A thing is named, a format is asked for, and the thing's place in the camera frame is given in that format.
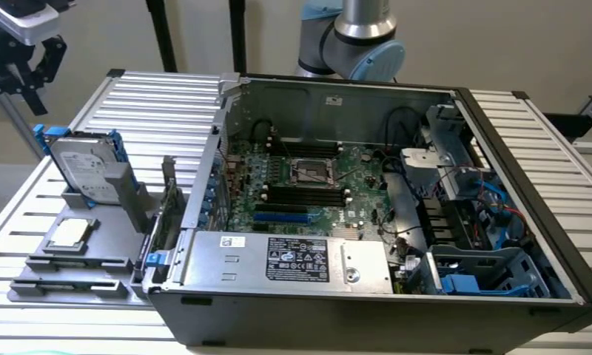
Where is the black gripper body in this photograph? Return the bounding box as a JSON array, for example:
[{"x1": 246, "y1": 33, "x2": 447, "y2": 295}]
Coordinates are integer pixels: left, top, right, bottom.
[{"x1": 0, "y1": 26, "x2": 47, "y2": 96}]

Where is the hard disk in blue caddy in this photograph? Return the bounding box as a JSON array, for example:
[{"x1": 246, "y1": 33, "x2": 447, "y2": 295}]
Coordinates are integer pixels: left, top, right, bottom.
[{"x1": 32, "y1": 124, "x2": 140, "y2": 206}]

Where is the grey disk bay blue latch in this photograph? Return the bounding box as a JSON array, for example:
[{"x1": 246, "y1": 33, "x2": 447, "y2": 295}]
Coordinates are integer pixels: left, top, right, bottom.
[{"x1": 426, "y1": 243, "x2": 557, "y2": 298}]

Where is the black stand pole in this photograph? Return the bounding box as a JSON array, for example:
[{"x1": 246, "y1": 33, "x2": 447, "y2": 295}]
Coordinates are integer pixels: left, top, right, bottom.
[
  {"x1": 144, "y1": 0, "x2": 180, "y2": 73},
  {"x1": 228, "y1": 0, "x2": 248, "y2": 75}
]

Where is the silver CPU chip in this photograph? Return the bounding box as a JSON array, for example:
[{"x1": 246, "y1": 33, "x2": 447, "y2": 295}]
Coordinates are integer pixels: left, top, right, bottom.
[{"x1": 48, "y1": 217, "x2": 100, "y2": 248}]

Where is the green graphics card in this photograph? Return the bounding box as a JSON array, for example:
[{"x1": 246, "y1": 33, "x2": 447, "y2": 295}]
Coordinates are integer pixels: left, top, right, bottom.
[{"x1": 147, "y1": 155, "x2": 187, "y2": 260}]

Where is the grey parts rack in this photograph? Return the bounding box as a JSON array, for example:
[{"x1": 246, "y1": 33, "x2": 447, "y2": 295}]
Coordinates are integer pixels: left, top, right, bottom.
[{"x1": 7, "y1": 162, "x2": 155, "y2": 302}]

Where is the black RAM slot bank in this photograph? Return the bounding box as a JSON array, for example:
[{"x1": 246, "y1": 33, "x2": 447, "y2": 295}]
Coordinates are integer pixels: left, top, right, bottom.
[
  {"x1": 270, "y1": 137, "x2": 344, "y2": 158},
  {"x1": 264, "y1": 183, "x2": 351, "y2": 209}
]

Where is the CPU socket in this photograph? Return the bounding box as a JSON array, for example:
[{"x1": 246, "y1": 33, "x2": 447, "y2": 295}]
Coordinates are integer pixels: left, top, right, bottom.
[{"x1": 284, "y1": 158, "x2": 338, "y2": 186}]

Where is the black expansion slot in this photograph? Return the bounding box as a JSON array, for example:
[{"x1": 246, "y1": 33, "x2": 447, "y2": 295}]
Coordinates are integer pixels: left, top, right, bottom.
[{"x1": 254, "y1": 204, "x2": 311, "y2": 214}]

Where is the black RAM stick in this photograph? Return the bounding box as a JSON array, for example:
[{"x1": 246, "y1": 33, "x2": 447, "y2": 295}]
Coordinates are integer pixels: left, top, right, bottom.
[{"x1": 35, "y1": 282, "x2": 100, "y2": 291}]

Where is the blue expansion slot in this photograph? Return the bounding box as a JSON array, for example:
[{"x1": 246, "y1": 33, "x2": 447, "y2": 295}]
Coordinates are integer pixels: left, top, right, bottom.
[{"x1": 252, "y1": 211, "x2": 311, "y2": 226}]

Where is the grey power supply unit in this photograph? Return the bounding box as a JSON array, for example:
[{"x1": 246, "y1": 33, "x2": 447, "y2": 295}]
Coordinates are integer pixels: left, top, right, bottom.
[{"x1": 179, "y1": 230, "x2": 395, "y2": 296}]

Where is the green motherboard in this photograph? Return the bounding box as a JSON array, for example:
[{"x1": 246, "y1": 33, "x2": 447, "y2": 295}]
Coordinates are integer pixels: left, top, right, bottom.
[{"x1": 220, "y1": 142, "x2": 417, "y2": 253}]

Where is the grey metal drive cage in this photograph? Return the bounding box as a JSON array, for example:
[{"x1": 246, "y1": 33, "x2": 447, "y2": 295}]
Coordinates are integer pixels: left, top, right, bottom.
[{"x1": 398, "y1": 104, "x2": 495, "y2": 195}]

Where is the black fan shroud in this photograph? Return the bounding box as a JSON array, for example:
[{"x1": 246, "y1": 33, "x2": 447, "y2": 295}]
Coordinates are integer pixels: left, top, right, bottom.
[{"x1": 382, "y1": 171, "x2": 434, "y2": 254}]

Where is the black open PC case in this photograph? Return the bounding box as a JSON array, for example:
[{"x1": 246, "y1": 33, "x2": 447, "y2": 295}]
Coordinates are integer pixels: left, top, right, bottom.
[{"x1": 132, "y1": 72, "x2": 592, "y2": 347}]

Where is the white grey wrist camera box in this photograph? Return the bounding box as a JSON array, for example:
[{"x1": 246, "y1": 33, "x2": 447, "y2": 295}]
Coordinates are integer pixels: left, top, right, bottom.
[{"x1": 0, "y1": 0, "x2": 63, "y2": 47}]

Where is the aluminium profile post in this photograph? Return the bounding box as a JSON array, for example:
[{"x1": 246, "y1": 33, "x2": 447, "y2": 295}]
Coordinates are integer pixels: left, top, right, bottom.
[{"x1": 0, "y1": 91, "x2": 48, "y2": 158}]

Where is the short black cable loop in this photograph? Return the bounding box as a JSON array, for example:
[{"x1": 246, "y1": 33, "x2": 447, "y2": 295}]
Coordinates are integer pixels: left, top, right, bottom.
[{"x1": 248, "y1": 118, "x2": 274, "y2": 142}]

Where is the tall black cable loop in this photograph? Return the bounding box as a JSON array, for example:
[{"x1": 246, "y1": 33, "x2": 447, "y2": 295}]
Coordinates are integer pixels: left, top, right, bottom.
[{"x1": 386, "y1": 106, "x2": 423, "y2": 149}]

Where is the blue wire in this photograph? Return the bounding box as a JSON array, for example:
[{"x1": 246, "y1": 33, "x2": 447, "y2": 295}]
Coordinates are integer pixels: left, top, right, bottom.
[{"x1": 466, "y1": 172, "x2": 525, "y2": 247}]

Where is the red wire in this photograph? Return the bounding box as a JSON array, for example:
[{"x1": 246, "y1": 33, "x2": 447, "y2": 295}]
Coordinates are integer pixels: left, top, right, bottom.
[{"x1": 493, "y1": 206, "x2": 531, "y2": 246}]

